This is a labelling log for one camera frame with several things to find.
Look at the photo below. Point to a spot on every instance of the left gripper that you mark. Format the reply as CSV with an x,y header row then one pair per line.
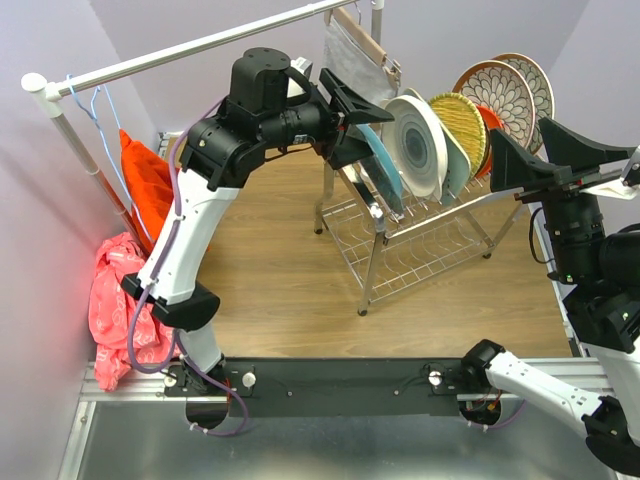
x,y
333,145

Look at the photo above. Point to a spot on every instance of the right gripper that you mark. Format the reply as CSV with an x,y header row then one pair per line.
x,y
512,165

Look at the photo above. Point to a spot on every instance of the teal scalloped plate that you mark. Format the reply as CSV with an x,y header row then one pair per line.
x,y
382,171

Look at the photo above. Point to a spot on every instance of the orange plate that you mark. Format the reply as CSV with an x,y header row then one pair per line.
x,y
491,121

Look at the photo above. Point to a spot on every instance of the large floral plate brown rim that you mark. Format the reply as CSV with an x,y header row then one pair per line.
x,y
540,88

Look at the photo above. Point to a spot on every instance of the light blue divided tray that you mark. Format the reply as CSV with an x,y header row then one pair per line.
x,y
458,169

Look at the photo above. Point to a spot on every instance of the woven bamboo plate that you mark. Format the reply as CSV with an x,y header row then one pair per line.
x,y
464,121

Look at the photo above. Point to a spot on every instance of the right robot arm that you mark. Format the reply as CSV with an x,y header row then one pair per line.
x,y
602,272

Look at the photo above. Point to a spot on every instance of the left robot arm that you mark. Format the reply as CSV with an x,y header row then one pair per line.
x,y
270,105

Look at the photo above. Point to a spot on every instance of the metal dish rack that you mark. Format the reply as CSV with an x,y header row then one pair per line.
x,y
388,253

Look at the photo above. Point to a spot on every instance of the wooden clip hanger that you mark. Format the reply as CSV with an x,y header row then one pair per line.
x,y
365,41

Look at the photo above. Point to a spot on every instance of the grey hanging cloth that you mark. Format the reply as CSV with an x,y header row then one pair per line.
x,y
346,59

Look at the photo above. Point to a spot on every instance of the orange oven mitt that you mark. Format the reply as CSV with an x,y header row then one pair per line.
x,y
147,178

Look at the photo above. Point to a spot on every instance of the pink plastic bag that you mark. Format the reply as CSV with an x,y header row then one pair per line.
x,y
111,309

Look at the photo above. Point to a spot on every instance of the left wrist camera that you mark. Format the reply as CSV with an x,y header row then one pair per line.
x,y
299,84

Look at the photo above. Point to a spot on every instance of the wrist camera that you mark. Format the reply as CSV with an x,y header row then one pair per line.
x,y
621,183
299,84

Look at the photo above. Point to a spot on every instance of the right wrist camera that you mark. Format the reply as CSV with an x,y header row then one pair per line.
x,y
621,183

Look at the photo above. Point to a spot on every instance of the blue wire hanger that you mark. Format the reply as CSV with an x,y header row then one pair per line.
x,y
91,112

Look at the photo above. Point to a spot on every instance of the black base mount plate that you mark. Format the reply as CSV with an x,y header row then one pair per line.
x,y
332,387

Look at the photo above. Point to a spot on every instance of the white clothes rail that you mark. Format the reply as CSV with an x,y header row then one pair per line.
x,y
47,95

